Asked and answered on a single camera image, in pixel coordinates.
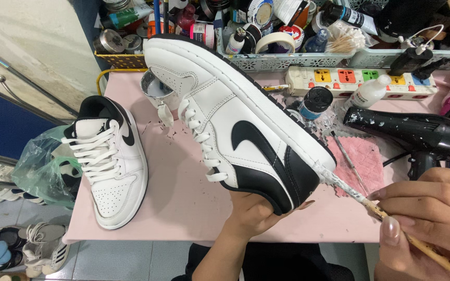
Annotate white multicoloured power strip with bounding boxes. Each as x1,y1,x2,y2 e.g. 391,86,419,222
285,66,439,101

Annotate green paint tube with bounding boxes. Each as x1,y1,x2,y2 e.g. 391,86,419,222
99,4,154,30

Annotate small white plastic bottle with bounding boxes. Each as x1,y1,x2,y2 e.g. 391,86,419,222
343,74,393,111

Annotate pink cloth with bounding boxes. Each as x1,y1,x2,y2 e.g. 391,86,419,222
324,135,386,198

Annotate heap of shoes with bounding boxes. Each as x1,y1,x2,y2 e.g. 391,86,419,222
0,222,71,281

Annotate white plastic basket of supplies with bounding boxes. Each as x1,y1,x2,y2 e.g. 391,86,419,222
214,0,450,73

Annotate white and black sneaker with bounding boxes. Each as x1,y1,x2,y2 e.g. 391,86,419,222
61,95,149,230
143,34,337,216

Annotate orange bottle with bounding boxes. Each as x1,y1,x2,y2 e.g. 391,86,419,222
147,12,176,39

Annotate black bottle with white label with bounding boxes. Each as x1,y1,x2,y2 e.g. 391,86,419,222
322,3,378,36

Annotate metal handrail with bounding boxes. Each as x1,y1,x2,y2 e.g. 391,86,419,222
0,39,80,119

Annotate yellow plastic basket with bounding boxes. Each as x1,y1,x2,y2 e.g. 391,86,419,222
94,50,148,70

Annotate person's left hand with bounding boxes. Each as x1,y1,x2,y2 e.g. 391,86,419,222
224,191,316,246

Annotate thin metal-handled brush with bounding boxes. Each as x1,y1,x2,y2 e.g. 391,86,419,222
330,131,370,195

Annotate masking tape roll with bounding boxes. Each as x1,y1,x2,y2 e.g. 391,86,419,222
255,31,297,55

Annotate bag of cotton swabs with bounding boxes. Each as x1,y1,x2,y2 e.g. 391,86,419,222
324,21,378,54

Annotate clear blue plastic bottle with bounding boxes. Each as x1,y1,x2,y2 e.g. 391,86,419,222
303,28,330,54

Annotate black-capped paint bottle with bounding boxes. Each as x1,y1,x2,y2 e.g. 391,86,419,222
298,86,334,121

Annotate green plastic bag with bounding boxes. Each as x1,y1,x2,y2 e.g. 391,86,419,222
11,125,83,208

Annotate paint-crusted wooden paintbrush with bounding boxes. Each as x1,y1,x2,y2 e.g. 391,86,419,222
313,162,450,281

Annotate white bottle with black cap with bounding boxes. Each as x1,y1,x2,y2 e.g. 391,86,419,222
225,27,247,55

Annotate black charger plug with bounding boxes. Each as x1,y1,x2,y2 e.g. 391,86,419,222
388,47,434,77

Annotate pink-lidded jar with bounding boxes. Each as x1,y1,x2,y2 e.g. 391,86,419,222
189,23,215,50

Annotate black paint-spattered hair dryer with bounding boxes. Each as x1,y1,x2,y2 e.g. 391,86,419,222
343,106,450,181

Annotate person's right hand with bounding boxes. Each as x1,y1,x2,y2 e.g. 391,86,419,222
367,167,450,281

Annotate person's black trousers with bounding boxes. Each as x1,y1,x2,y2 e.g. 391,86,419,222
171,242,355,281

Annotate metal cup of white paint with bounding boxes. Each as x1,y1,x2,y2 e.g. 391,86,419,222
140,69,184,128

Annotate white charging cable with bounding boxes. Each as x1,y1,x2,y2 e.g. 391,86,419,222
398,24,445,55

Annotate round metal tin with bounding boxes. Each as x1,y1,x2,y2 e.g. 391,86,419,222
93,29,126,55
123,34,144,55

